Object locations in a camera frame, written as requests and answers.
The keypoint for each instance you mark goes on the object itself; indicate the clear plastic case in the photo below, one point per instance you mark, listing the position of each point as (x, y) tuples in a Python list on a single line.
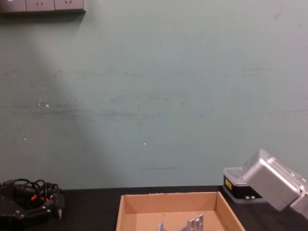
[(234, 185)]

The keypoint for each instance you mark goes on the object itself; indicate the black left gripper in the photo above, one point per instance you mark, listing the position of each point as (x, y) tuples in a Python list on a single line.
[(6, 201)]

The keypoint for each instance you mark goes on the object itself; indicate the shallow brown cardboard tray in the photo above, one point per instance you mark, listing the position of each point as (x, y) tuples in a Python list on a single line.
[(173, 204)]

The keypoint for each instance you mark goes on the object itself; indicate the grey metal bracket piece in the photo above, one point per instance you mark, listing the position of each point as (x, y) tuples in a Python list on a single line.
[(193, 222)]

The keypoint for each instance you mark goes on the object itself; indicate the black table cloth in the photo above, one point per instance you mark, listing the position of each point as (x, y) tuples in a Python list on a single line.
[(96, 209)]

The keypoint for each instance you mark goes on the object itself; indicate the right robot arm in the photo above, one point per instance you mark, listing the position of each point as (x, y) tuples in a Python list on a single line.
[(272, 183)]

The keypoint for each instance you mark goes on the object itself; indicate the grey wall socket panel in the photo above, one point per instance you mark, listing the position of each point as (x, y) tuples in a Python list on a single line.
[(41, 5)]

